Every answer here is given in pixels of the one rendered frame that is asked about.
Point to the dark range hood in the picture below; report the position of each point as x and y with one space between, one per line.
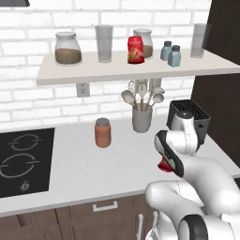
14 2

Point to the blue-grey shaker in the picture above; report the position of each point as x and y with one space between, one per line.
174 57
165 51

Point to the black hob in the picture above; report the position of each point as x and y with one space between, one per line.
25 162

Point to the tall clear drinking glass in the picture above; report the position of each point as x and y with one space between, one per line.
104 43
198 40

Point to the metal whisk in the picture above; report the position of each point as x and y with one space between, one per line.
132 86

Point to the dark brown tall cabinet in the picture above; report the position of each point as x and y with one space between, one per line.
223 93

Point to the brown shaker with grey lid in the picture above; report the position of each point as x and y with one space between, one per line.
103 134

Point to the red snack bag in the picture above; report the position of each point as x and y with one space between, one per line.
135 50

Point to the black toaster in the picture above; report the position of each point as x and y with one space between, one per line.
190 109

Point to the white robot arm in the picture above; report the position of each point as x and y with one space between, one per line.
200 184

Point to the white wall outlet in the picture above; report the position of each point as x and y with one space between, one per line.
82 89

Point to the glass jar with brown contents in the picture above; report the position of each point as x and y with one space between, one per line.
148 47
67 51

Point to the brown cupboard door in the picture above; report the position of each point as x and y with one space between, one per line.
147 218
31 226

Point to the red condiment bottle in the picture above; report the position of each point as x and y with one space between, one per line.
163 165

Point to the brown drawer front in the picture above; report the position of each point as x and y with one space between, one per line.
100 223

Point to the grey utensil pot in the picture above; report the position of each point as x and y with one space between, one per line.
142 120

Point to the white wall shelf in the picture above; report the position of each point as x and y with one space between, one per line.
125 70

